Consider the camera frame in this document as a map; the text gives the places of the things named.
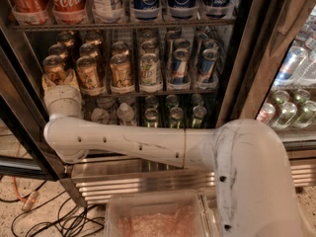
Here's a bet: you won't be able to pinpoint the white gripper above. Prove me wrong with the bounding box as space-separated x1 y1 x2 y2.
41 69 82 119

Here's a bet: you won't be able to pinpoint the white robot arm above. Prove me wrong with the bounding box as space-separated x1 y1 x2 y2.
42 71 315 237

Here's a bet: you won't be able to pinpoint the second row left orange can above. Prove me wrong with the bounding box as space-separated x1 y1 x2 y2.
48 43 71 65

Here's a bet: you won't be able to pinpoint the second row orange can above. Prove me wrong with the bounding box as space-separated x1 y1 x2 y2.
112 41 130 56
48 43 71 65
79 43 100 61

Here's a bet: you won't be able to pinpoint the second row middle orange can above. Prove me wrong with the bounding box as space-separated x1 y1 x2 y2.
79 43 100 61

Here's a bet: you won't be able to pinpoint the second row right orange can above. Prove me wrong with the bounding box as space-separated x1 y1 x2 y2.
112 41 130 56

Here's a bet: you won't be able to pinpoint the right coca-cola can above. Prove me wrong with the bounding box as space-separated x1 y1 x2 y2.
52 0 86 25

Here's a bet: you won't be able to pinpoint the coca-cola can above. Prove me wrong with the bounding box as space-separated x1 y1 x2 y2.
52 0 86 25
12 0 50 26

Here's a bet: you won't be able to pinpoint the left coca-cola can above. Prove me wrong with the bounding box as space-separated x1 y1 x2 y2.
12 0 50 26

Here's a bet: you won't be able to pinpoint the green white soda can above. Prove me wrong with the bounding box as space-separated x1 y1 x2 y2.
139 53 163 93

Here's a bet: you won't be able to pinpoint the white diet soda can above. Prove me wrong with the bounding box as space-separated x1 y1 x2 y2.
92 0 123 23

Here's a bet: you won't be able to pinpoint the left green can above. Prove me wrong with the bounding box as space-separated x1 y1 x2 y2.
144 108 160 128

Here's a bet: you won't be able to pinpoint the steel fridge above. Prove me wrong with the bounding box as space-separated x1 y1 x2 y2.
0 0 316 206

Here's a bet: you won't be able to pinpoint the left pepsi can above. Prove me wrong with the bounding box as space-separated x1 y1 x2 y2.
133 0 159 21

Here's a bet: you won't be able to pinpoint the middle green can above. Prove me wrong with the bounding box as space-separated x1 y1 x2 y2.
168 107 184 128

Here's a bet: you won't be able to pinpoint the left red bull can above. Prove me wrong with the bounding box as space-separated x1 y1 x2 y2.
167 48 190 90

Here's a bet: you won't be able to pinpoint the red bull can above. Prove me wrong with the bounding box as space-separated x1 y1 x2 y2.
194 48 219 89
167 48 190 90

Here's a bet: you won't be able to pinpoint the right green can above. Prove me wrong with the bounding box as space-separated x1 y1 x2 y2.
189 106 207 128

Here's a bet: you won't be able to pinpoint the right red bull can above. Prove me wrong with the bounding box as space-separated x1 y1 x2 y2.
194 48 219 89

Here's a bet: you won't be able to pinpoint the red white can behind glass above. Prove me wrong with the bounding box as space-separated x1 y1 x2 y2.
256 103 276 124

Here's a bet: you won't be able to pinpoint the middle water bottle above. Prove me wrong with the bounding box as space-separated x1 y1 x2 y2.
91 108 116 124

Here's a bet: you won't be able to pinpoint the water bottle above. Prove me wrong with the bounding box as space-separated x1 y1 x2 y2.
91 108 116 124
117 103 137 126

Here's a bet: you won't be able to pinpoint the right water bottle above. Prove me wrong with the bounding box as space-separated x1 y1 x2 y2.
117 103 137 126

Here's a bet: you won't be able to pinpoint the left clear plastic bin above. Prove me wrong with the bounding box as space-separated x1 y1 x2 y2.
104 190 218 237

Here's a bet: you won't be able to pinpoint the orange cable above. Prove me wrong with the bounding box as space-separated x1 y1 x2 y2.
11 143 28 202

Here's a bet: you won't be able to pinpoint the black floor cables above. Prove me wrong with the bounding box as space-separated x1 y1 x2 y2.
0 175 107 237

